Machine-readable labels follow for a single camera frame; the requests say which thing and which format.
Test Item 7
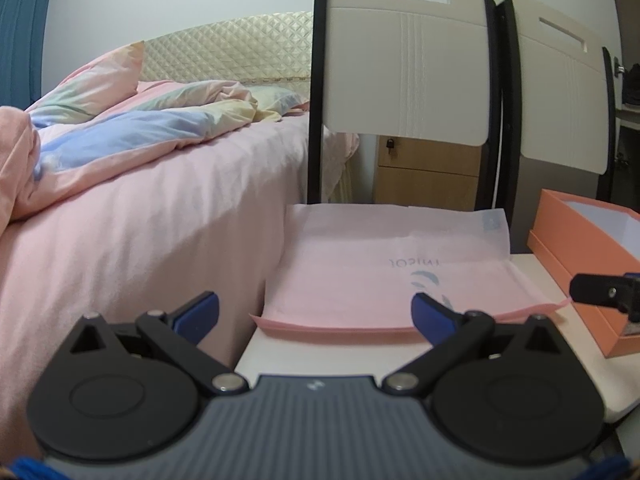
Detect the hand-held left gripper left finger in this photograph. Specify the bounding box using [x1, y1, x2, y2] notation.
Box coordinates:
[69, 291, 250, 395]

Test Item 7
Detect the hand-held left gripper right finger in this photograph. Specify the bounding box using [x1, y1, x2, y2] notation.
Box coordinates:
[382, 293, 573, 394]

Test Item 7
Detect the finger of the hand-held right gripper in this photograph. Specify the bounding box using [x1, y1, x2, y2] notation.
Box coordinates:
[569, 270, 640, 322]

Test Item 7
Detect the pink shopping bag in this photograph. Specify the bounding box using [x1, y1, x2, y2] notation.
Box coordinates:
[249, 203, 574, 334]

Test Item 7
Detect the orange cardboard box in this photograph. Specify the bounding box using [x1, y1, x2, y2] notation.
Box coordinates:
[526, 188, 640, 359]

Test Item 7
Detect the bed with pink sheet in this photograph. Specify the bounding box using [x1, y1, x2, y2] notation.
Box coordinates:
[0, 107, 362, 463]

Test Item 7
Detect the wooden cabinet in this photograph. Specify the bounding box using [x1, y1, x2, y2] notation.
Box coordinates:
[373, 135, 484, 211]

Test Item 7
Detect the pastel rainbow quilt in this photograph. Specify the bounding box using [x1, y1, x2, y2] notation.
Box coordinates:
[0, 79, 283, 222]

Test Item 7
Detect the dark shelf unit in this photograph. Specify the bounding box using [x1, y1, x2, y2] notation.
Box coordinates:
[613, 56, 640, 196]

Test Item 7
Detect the pale blue pillow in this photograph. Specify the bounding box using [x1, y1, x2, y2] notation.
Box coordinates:
[245, 85, 312, 122]

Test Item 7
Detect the pastel pink pillow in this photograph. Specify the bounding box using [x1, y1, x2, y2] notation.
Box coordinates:
[24, 41, 146, 127]

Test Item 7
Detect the beige quilted headboard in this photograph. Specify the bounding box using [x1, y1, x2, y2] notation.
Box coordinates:
[142, 10, 316, 96]

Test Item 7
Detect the blue curtain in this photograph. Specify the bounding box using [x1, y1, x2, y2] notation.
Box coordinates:
[0, 0, 54, 111]

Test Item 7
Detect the white chair with black frame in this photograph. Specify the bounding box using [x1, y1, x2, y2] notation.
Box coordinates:
[495, 0, 619, 254]
[306, 0, 504, 211]

